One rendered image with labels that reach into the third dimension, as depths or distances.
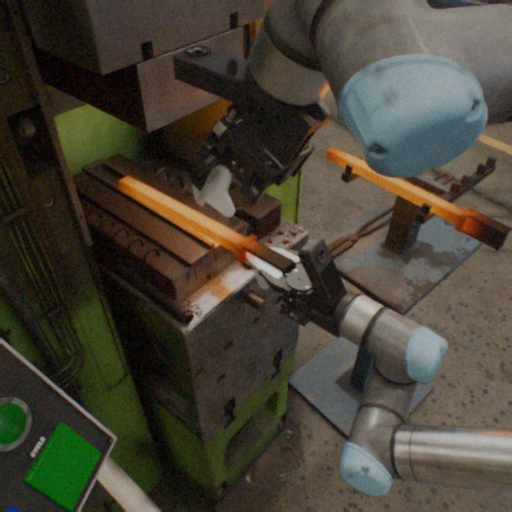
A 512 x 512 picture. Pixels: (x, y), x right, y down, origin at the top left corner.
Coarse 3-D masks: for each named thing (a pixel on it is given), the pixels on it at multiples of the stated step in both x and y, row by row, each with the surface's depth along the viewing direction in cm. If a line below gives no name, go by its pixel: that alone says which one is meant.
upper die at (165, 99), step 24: (216, 48) 66; (240, 48) 70; (48, 72) 73; (72, 72) 68; (96, 72) 64; (120, 72) 60; (144, 72) 59; (168, 72) 62; (72, 96) 72; (96, 96) 68; (120, 96) 63; (144, 96) 60; (168, 96) 63; (192, 96) 67; (216, 96) 71; (144, 120) 63; (168, 120) 65
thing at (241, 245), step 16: (128, 176) 103; (144, 192) 98; (160, 208) 96; (176, 208) 93; (192, 224) 90; (208, 224) 89; (224, 240) 86; (240, 240) 85; (256, 240) 85; (240, 256) 83; (256, 256) 82; (272, 256) 81; (288, 272) 80
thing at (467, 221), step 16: (336, 160) 113; (352, 160) 111; (368, 176) 108; (384, 176) 106; (400, 192) 103; (416, 192) 101; (432, 208) 99; (448, 208) 97; (464, 224) 95; (480, 224) 93; (496, 224) 91; (480, 240) 94; (496, 240) 92
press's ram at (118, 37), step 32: (32, 0) 56; (64, 0) 51; (96, 0) 50; (128, 0) 53; (160, 0) 56; (192, 0) 59; (224, 0) 63; (256, 0) 68; (32, 32) 60; (64, 32) 55; (96, 32) 51; (128, 32) 54; (160, 32) 58; (192, 32) 62; (96, 64) 54; (128, 64) 56
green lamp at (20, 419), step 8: (0, 408) 51; (8, 408) 52; (16, 408) 53; (0, 416) 51; (8, 416) 52; (16, 416) 52; (24, 416) 53; (0, 424) 51; (8, 424) 51; (16, 424) 52; (24, 424) 53; (0, 432) 51; (8, 432) 51; (16, 432) 52; (0, 440) 51; (8, 440) 51; (16, 440) 52
